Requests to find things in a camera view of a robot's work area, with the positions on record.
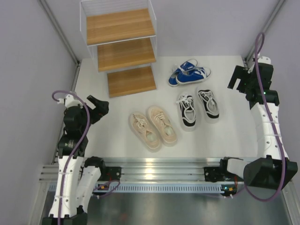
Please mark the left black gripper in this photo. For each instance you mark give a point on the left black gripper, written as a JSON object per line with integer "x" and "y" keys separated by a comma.
{"x": 101, "y": 109}

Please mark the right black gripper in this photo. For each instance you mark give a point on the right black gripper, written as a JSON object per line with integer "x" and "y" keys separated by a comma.
{"x": 240, "y": 73}

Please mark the black white sneaker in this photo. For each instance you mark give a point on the black white sneaker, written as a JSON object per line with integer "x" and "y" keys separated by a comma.
{"x": 187, "y": 112}
{"x": 209, "y": 104}

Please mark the beige lace sneaker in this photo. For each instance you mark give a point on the beige lace sneaker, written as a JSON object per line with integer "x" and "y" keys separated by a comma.
{"x": 162, "y": 123}
{"x": 142, "y": 128}

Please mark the blue canvas sneaker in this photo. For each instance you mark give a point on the blue canvas sneaker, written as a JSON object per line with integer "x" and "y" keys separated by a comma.
{"x": 196, "y": 75}
{"x": 184, "y": 68}

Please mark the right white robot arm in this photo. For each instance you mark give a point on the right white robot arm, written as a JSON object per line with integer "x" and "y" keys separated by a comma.
{"x": 272, "y": 169}

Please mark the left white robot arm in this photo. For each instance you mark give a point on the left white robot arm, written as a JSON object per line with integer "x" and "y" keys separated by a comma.
{"x": 77, "y": 176}

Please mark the wooden three-tier shoe shelf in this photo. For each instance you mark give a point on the wooden three-tier shoe shelf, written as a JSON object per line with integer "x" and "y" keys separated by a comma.
{"x": 121, "y": 36}

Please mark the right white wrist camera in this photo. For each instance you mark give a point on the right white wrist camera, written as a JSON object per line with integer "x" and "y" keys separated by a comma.
{"x": 261, "y": 59}

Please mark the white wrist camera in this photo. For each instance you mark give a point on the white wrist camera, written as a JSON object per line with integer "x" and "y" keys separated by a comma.
{"x": 261, "y": 59}
{"x": 69, "y": 101}

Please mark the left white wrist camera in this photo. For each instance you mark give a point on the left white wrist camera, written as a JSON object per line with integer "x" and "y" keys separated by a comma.
{"x": 69, "y": 101}

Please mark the right aluminium frame post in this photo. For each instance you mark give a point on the right aluminium frame post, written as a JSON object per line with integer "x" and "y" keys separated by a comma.
{"x": 265, "y": 28}

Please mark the aluminium frame post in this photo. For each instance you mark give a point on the aluminium frame post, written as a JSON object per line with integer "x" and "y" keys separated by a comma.
{"x": 50, "y": 15}
{"x": 265, "y": 28}

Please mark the aluminium mounting rail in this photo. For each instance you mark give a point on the aluminium mounting rail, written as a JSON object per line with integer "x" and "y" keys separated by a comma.
{"x": 159, "y": 170}

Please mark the slotted grey cable duct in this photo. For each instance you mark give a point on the slotted grey cable duct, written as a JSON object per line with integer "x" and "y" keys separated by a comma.
{"x": 171, "y": 188}

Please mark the left aluminium frame post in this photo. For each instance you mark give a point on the left aluminium frame post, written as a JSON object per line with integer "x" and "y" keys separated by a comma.
{"x": 50, "y": 15}

